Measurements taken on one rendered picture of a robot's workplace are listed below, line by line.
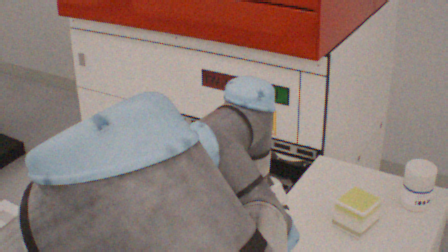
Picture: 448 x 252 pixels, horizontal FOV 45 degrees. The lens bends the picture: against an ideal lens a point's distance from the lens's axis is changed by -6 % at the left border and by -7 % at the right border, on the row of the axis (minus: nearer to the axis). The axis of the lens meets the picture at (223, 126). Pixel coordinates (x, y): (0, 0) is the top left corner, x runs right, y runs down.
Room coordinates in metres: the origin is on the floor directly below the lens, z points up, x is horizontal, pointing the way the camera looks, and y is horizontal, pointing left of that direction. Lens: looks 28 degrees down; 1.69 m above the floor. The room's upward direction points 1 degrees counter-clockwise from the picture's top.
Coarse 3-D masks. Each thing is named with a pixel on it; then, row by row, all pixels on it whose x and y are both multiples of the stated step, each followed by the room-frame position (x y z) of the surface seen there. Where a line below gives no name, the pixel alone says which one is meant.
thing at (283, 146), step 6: (186, 120) 1.39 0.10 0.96; (192, 120) 1.38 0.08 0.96; (276, 144) 1.25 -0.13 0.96; (282, 144) 1.24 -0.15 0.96; (288, 144) 1.23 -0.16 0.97; (282, 150) 1.24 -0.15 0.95; (288, 150) 1.23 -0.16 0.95; (294, 150) 1.22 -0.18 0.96; (300, 150) 1.22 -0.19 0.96; (306, 150) 1.21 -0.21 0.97; (312, 150) 1.20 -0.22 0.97; (306, 156) 1.20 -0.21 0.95; (312, 156) 1.20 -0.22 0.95
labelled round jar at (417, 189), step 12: (408, 168) 0.96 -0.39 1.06; (420, 168) 0.96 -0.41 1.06; (432, 168) 0.96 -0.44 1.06; (408, 180) 0.95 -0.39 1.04; (420, 180) 0.93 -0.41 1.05; (432, 180) 0.94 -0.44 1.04; (408, 192) 0.95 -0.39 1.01; (420, 192) 0.93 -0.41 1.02; (432, 192) 0.94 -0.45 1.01; (408, 204) 0.94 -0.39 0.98; (420, 204) 0.93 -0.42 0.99
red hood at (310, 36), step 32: (64, 0) 1.54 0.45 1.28; (96, 0) 1.48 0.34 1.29; (128, 0) 1.42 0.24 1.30; (160, 0) 1.36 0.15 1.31; (192, 0) 1.31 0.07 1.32; (224, 0) 1.27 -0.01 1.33; (256, 0) 1.23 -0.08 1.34; (288, 0) 1.18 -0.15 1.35; (320, 0) 1.15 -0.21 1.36; (352, 0) 1.34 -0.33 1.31; (384, 0) 1.63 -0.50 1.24; (192, 32) 1.32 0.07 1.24; (224, 32) 1.27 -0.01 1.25; (256, 32) 1.22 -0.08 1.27; (288, 32) 1.18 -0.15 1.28; (320, 32) 1.15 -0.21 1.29
